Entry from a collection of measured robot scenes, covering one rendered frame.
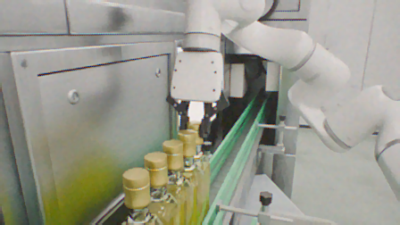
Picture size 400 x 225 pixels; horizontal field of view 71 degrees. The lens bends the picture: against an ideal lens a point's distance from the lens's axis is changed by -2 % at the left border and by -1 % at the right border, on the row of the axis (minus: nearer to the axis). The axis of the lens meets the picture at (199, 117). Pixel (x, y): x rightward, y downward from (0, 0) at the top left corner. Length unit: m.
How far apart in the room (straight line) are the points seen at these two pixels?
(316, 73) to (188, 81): 0.28
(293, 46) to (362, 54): 3.60
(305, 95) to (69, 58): 0.50
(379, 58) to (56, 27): 4.05
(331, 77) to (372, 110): 0.11
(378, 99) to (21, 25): 0.62
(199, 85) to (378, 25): 3.79
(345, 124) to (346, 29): 3.54
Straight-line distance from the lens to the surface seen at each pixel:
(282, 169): 1.54
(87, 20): 0.50
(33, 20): 0.42
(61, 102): 0.45
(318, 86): 0.69
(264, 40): 0.70
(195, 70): 0.56
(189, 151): 0.53
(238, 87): 1.56
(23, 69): 0.40
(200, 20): 0.57
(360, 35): 4.21
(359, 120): 0.67
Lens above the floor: 1.34
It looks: 17 degrees down
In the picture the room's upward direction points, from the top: straight up
